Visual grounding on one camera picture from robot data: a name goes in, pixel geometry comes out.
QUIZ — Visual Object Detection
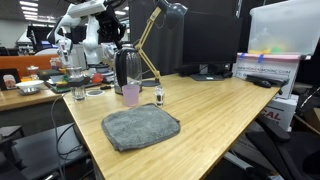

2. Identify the glass electric kettle black handle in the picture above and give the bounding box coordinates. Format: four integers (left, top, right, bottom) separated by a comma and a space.
114, 44, 142, 94

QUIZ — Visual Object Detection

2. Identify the clear pepper grinder black band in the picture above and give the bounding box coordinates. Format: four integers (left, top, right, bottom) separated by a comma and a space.
67, 67, 86, 101

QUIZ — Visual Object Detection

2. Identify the black computer monitor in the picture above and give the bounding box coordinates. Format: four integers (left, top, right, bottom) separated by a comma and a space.
176, 12, 242, 81

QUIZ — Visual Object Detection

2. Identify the grey folded cloth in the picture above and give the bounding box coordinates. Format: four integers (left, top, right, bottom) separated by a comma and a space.
101, 103, 181, 152

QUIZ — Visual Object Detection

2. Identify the white cardboard box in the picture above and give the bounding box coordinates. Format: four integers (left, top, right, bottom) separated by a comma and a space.
232, 53, 300, 99

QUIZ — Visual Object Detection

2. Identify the translucent plastic storage bin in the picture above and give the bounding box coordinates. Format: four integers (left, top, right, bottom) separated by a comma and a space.
248, 0, 320, 55

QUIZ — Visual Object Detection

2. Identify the small glass salt shaker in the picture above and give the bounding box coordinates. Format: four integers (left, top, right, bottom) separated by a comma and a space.
155, 85, 165, 106

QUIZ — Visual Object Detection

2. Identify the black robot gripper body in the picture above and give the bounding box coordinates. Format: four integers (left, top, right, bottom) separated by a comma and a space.
96, 5, 126, 50

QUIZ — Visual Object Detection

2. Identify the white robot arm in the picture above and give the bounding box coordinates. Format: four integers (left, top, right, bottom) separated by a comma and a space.
47, 0, 126, 67

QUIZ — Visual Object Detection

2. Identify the pink plastic cup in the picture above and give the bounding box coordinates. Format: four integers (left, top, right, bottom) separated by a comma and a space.
122, 85, 140, 107

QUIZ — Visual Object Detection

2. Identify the black office chair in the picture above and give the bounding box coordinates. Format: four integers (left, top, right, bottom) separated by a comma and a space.
245, 116, 320, 180

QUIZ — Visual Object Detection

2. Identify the grey kettle power cable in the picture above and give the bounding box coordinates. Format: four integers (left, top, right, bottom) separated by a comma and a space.
49, 93, 68, 180

